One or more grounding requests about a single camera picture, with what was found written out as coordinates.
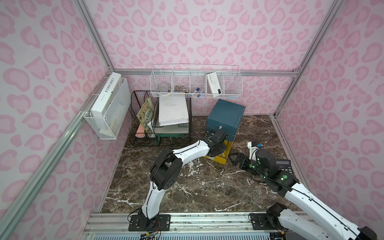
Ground yellow bottom drawer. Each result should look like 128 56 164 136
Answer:
205 141 233 165

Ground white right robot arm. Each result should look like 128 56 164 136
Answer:
232 149 378 240

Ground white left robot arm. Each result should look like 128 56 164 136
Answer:
139 130 228 221

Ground teal drawer cabinet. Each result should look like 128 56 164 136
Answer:
206 99 246 142

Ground black calculator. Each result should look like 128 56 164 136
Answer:
276 159 294 175

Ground white paper stack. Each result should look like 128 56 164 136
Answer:
159 97 189 127

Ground white small box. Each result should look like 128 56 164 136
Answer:
207 72 222 97

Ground colorful picture book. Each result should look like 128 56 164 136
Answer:
137 98 155 135

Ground white book box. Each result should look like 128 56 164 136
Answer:
91 72 123 118

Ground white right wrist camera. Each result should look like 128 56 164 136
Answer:
247 141 263 159

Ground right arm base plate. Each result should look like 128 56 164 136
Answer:
248 213 281 230

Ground green stool frame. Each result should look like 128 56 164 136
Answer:
157 134 190 146

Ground black wire file rack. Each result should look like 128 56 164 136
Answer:
130 89 193 147

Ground white wire wall basket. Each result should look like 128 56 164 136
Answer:
150 64 243 99

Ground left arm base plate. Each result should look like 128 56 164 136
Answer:
128 214 171 232

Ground white wire side basket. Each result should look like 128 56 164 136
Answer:
84 78 131 140

